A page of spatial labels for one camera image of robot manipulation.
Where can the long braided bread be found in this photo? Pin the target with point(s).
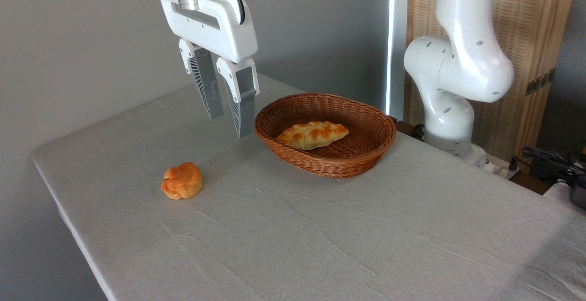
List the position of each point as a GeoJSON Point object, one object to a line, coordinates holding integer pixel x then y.
{"type": "Point", "coordinates": [313, 134]}

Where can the silver vertical post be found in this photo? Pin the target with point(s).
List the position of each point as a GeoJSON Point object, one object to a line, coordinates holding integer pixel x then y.
{"type": "Point", "coordinates": [397, 40]}

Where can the round orange bread bun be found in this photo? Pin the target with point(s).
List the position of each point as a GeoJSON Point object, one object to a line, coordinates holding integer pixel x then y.
{"type": "Point", "coordinates": [182, 182]}

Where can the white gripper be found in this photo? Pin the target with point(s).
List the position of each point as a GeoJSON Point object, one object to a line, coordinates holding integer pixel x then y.
{"type": "Point", "coordinates": [215, 24]}

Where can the brown wicker basket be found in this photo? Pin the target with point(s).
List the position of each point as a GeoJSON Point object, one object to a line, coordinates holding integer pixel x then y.
{"type": "Point", "coordinates": [366, 131]}

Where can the light grey tablecloth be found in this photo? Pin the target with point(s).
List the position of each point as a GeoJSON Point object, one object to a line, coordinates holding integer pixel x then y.
{"type": "Point", "coordinates": [320, 246]}

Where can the metal screen hinge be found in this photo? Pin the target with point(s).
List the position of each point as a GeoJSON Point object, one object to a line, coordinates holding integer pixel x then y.
{"type": "Point", "coordinates": [540, 82]}

